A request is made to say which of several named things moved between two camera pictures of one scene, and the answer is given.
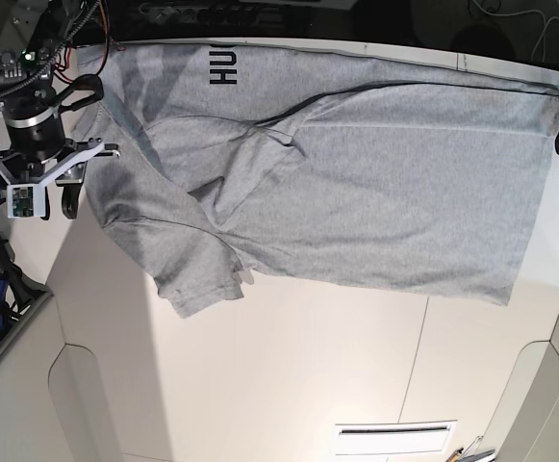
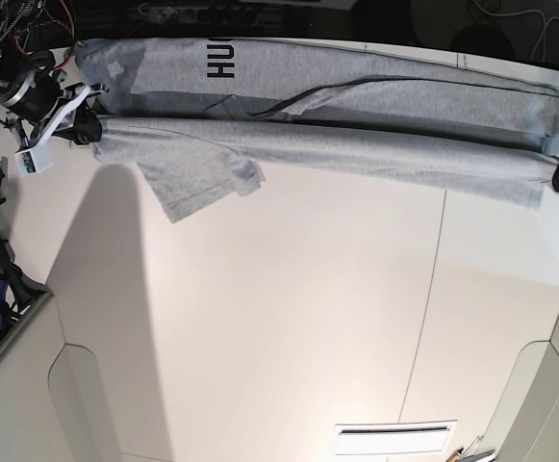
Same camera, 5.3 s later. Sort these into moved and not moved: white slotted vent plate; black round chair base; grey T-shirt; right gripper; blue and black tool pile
Moved: grey T-shirt; right gripper
Not moved: white slotted vent plate; blue and black tool pile; black round chair base
